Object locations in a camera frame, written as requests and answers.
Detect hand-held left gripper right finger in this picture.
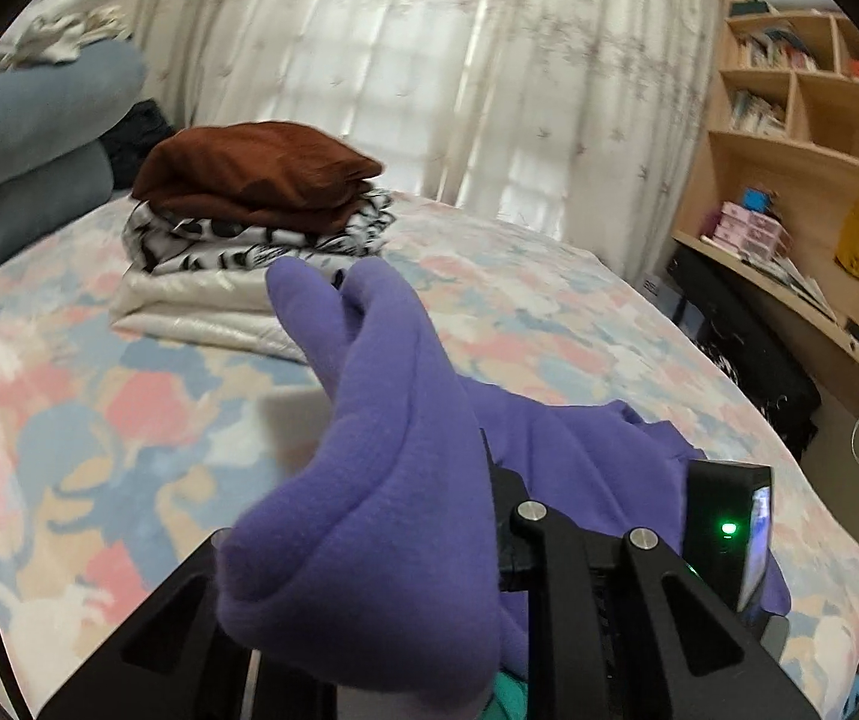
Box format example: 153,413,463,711
480,427,813,720

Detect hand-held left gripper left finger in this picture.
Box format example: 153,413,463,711
38,529,341,720

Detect purple hoodie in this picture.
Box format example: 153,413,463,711
215,255,791,720

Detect black bag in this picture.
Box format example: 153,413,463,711
665,247,822,458

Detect teal cloth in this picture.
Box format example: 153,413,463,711
485,671,533,720

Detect wooden desk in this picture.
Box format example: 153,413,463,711
671,229,859,473

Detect papers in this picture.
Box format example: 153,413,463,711
759,255,839,320

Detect stack of pink boxes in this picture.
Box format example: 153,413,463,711
699,199,786,263

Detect folded black white patterned garment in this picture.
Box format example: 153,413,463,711
122,191,397,275

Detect row of books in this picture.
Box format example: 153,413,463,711
737,26,821,73
729,90,788,133

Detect folded cream garment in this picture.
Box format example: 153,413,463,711
110,255,348,365

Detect wooden bookshelf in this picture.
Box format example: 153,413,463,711
703,0,859,192

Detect folded brown garment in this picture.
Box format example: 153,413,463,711
131,120,386,233

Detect white floral curtain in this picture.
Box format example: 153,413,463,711
130,0,731,282

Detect black cloth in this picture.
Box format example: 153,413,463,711
100,100,176,192

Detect grey blue pillows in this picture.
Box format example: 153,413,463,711
0,37,149,297

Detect white cloth pile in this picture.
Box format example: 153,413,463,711
0,0,134,68

